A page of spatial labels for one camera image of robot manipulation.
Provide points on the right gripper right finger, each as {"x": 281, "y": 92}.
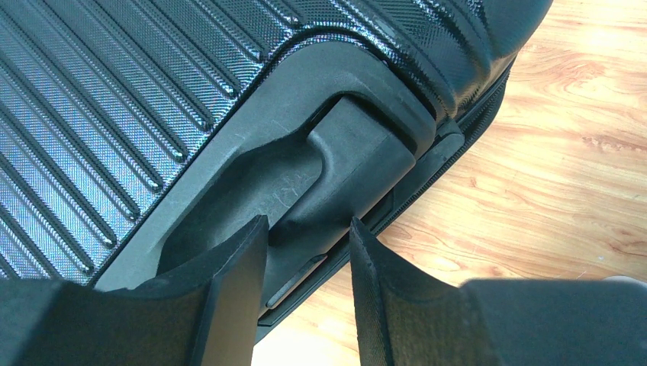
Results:
{"x": 405, "y": 316}

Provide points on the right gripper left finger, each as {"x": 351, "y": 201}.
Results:
{"x": 203, "y": 312}

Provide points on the black ribbed hard-shell suitcase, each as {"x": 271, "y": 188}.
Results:
{"x": 106, "y": 104}

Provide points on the white three-drawer storage unit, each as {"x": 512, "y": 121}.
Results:
{"x": 626, "y": 279}

